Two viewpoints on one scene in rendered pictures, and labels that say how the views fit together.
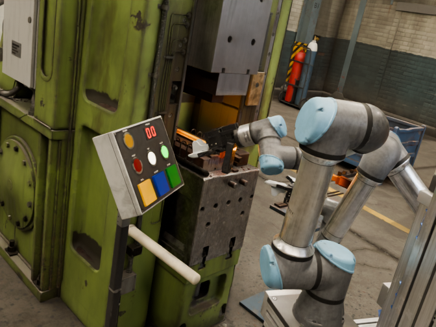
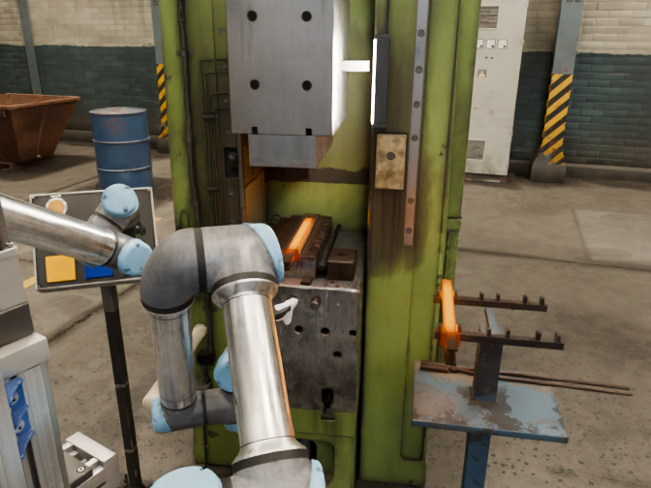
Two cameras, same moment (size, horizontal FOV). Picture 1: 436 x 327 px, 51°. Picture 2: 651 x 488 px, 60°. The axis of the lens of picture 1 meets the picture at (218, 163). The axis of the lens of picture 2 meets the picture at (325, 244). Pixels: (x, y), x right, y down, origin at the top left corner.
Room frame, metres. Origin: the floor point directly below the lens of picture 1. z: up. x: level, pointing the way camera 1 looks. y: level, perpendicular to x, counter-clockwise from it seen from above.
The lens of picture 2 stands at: (1.17, -1.44, 1.64)
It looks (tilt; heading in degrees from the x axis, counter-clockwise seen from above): 20 degrees down; 56
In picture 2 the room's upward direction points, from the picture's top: straight up
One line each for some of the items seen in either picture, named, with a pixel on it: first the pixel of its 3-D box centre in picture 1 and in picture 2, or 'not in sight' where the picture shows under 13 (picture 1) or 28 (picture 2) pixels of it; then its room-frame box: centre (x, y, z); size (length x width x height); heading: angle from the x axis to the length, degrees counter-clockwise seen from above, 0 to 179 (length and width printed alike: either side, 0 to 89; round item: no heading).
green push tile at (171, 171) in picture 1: (172, 176); not in sight; (1.56, 0.16, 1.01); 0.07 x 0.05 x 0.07; 164
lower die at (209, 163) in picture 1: (188, 146); (295, 242); (2.12, 0.16, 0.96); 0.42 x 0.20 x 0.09; 49
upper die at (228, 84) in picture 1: (200, 74); (294, 138); (2.12, 0.16, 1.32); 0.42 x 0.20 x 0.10; 49
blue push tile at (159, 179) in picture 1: (159, 183); (98, 264); (1.47, 0.19, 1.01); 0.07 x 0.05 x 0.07; 164
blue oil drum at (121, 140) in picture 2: not in sight; (123, 152); (2.72, 4.80, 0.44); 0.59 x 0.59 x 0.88
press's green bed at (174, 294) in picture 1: (174, 269); (312, 413); (2.17, 0.13, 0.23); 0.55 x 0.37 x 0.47; 49
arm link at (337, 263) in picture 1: (329, 268); not in sight; (1.14, -0.37, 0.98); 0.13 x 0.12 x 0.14; 106
